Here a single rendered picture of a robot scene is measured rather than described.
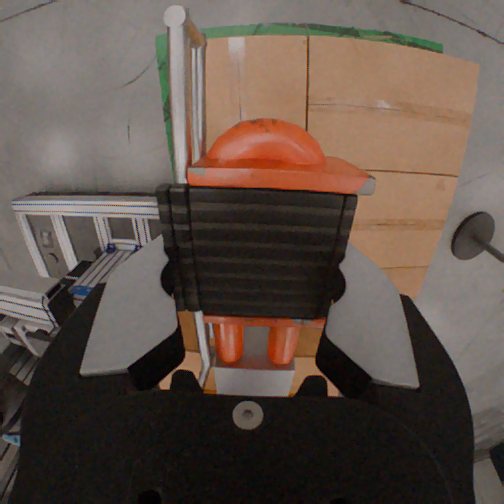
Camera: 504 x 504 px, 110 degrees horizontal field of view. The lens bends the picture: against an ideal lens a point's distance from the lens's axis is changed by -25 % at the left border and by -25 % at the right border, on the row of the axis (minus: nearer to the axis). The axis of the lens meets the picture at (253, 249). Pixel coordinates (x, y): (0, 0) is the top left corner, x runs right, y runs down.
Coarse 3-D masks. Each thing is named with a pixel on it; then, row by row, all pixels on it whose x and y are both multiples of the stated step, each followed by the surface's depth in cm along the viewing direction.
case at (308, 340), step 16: (192, 320) 46; (192, 336) 42; (304, 336) 43; (192, 352) 39; (304, 352) 40; (176, 368) 42; (192, 368) 42; (304, 368) 40; (160, 384) 46; (208, 384) 45
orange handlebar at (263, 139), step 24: (264, 120) 9; (216, 144) 10; (240, 144) 9; (264, 144) 9; (288, 144) 9; (312, 144) 9; (216, 336) 16; (240, 336) 16; (288, 336) 15; (288, 360) 17
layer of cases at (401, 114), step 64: (256, 64) 58; (320, 64) 57; (384, 64) 56; (448, 64) 53; (320, 128) 67; (384, 128) 65; (448, 128) 63; (384, 192) 76; (448, 192) 74; (384, 256) 89
